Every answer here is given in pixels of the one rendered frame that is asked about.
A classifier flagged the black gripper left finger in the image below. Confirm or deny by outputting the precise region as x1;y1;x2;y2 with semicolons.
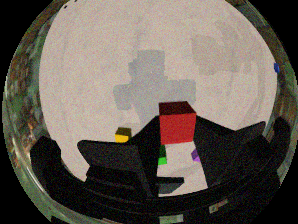
77;115;161;197

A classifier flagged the blue cube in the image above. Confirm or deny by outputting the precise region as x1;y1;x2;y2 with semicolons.
274;63;279;73

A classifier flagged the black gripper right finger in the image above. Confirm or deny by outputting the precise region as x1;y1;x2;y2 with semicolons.
193;116;266;188

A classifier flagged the red block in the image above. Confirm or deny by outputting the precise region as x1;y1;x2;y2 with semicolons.
160;101;197;145

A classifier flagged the yellow block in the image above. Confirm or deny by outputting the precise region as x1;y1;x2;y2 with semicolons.
114;128;132;143

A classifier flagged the purple block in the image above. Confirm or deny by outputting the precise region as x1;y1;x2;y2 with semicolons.
192;149;201;161

